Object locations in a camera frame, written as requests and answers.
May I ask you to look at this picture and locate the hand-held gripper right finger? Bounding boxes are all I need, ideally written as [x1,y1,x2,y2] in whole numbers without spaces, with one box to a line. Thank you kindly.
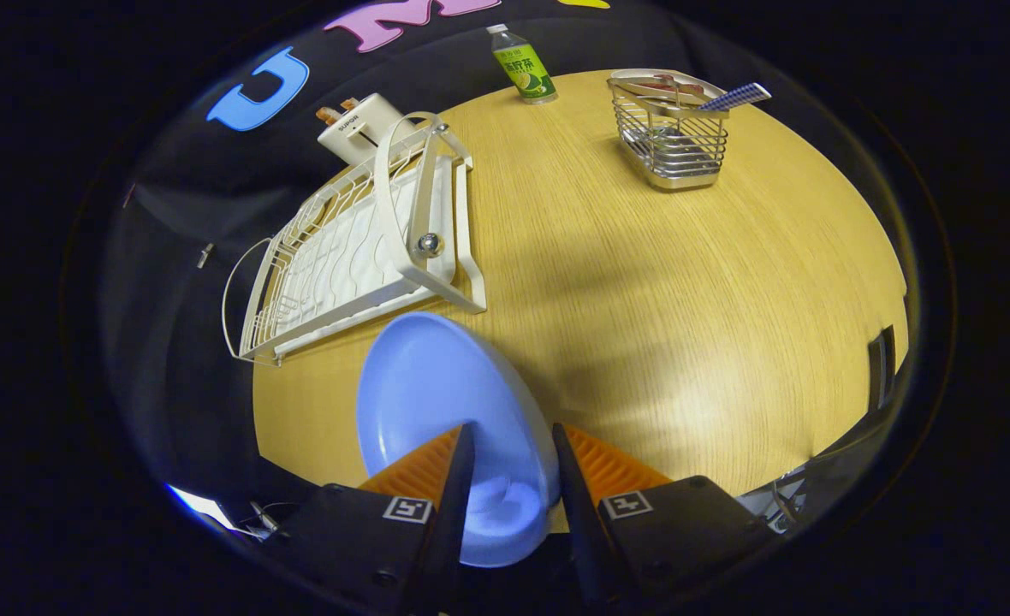
[552,422,778,613]

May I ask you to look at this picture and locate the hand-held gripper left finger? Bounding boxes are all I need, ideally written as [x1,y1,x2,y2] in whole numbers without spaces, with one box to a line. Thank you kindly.
[261,422,477,616]

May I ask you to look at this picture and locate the blue plate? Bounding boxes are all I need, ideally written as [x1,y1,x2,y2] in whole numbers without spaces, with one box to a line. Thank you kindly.
[356,311,561,568]

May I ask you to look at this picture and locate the white wire dish rack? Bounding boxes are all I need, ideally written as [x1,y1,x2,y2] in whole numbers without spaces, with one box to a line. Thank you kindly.
[221,111,489,367]

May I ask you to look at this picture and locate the metal wire basket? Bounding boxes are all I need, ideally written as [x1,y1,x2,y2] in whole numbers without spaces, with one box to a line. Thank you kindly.
[612,81,730,191]

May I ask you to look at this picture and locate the spoon with checkered handle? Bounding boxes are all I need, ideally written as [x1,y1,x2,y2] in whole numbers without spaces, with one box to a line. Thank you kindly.
[652,82,773,146]

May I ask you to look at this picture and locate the white toaster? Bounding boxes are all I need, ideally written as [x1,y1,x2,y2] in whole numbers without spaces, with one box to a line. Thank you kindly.
[317,92,416,166]

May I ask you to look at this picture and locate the green tea bottle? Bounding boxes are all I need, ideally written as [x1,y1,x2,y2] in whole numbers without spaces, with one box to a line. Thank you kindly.
[486,24,559,105]

